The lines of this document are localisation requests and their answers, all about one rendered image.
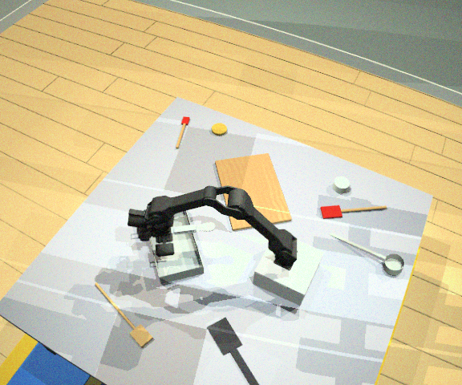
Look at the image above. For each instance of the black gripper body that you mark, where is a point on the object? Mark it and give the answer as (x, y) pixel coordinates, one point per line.
(164, 249)

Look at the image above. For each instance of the yellow round disc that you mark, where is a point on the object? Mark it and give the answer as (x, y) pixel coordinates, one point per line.
(219, 129)

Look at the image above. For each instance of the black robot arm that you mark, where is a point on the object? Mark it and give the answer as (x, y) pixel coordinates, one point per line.
(160, 211)

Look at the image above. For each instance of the orange flat rectangular board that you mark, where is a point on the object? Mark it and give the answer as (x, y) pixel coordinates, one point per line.
(256, 175)

